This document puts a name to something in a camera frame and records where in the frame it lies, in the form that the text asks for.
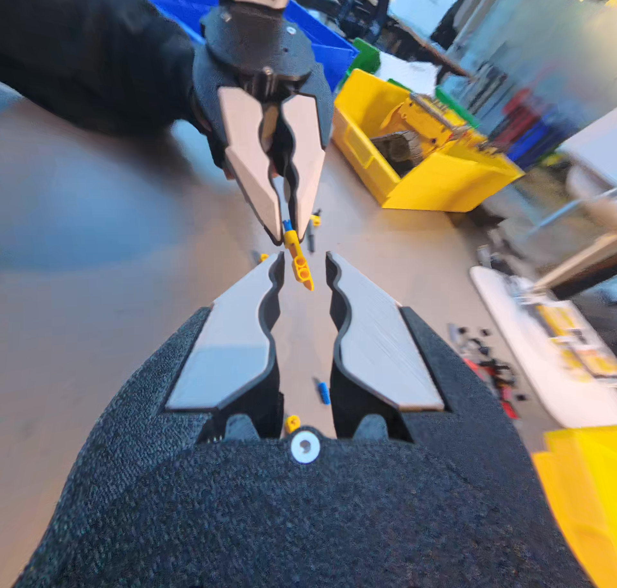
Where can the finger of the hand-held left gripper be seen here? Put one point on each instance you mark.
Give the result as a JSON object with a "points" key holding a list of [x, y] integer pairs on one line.
{"points": [[306, 154], [246, 144]]}

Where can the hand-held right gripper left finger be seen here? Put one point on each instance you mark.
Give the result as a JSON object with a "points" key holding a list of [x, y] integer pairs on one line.
{"points": [[221, 356]]}

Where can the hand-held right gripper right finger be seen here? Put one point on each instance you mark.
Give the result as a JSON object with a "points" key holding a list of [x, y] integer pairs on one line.
{"points": [[385, 356]]}

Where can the grey axle pin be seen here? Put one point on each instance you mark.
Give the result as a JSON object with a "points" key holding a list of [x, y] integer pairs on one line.
{"points": [[311, 241]]}

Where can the yellow curved claw piece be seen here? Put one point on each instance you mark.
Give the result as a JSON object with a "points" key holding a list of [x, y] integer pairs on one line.
{"points": [[301, 265]]}

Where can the yellow bin with small pieces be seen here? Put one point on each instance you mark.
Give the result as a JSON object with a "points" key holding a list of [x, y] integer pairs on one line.
{"points": [[583, 501]]}

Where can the person's left forearm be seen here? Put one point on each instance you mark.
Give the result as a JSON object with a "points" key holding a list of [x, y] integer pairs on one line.
{"points": [[96, 53]]}

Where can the grey desk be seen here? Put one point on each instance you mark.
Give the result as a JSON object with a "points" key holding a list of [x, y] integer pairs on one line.
{"points": [[120, 308]]}

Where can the blue plastic bin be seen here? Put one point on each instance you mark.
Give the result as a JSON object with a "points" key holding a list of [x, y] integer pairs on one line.
{"points": [[328, 48]]}

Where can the yellow tracked toy vehicle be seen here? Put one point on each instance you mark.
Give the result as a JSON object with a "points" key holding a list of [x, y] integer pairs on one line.
{"points": [[405, 147]]}

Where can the pile of loose building pieces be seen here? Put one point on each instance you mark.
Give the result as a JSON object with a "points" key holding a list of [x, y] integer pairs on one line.
{"points": [[487, 361]]}

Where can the green plastic bin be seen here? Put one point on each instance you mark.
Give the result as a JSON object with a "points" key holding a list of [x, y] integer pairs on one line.
{"points": [[369, 55]]}

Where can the bubble wrap sheet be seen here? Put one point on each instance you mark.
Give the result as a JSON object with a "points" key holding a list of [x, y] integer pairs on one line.
{"points": [[409, 74]]}

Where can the yellow bin with toy vehicle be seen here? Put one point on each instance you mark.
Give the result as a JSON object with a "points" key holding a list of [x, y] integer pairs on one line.
{"points": [[434, 188]]}

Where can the white book stand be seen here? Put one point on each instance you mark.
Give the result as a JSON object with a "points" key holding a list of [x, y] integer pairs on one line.
{"points": [[530, 380]]}

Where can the yellow printed leaflet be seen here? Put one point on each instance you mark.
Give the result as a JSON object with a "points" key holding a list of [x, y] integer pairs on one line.
{"points": [[573, 337]]}

